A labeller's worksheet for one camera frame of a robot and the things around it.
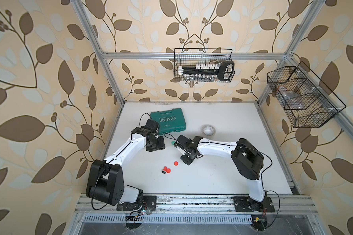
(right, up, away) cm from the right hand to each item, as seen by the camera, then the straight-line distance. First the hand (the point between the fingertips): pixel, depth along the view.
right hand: (187, 158), depth 91 cm
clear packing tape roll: (+16, +17, +11) cm, 25 cm away
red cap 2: (-12, -6, -5) cm, 14 cm away
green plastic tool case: (-12, +23, +13) cm, 29 cm away
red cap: (-7, -3, -2) cm, 8 cm away
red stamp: (-14, -5, -6) cm, 16 cm away
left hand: (-16, +9, -5) cm, 20 cm away
